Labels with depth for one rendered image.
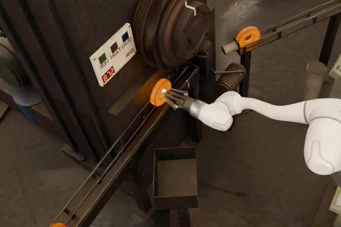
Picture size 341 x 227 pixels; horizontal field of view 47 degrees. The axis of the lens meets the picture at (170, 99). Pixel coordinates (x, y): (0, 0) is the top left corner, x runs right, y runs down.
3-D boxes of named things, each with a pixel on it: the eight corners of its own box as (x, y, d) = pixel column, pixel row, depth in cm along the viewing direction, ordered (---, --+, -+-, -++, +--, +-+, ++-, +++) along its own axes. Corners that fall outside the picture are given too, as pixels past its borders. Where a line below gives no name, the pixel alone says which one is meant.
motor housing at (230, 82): (214, 127, 286) (213, 79, 245) (229, 107, 296) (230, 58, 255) (230, 135, 280) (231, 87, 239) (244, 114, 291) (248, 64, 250)
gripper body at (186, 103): (189, 116, 199) (173, 109, 202) (197, 105, 203) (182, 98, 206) (188, 108, 193) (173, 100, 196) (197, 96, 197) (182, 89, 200)
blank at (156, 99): (147, 93, 198) (152, 96, 197) (164, 72, 204) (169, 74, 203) (151, 109, 211) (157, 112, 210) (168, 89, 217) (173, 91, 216)
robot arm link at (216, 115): (196, 124, 195) (208, 113, 204) (223, 138, 189) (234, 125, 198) (199, 107, 189) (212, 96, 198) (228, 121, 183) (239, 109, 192)
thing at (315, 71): (292, 118, 284) (303, 69, 244) (299, 107, 290) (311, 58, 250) (308, 125, 279) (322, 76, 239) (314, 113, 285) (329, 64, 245)
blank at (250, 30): (244, 49, 250) (246, 52, 248) (231, 39, 240) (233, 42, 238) (262, 32, 245) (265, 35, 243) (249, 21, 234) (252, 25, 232)
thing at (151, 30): (149, 84, 201) (134, 11, 165) (198, 31, 223) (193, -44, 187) (160, 89, 198) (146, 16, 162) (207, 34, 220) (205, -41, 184)
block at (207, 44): (192, 71, 247) (190, 43, 229) (199, 63, 251) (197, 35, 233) (207, 77, 243) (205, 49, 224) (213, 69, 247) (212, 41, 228)
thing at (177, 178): (169, 249, 233) (152, 197, 178) (169, 207, 250) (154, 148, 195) (203, 248, 232) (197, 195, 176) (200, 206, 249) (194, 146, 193)
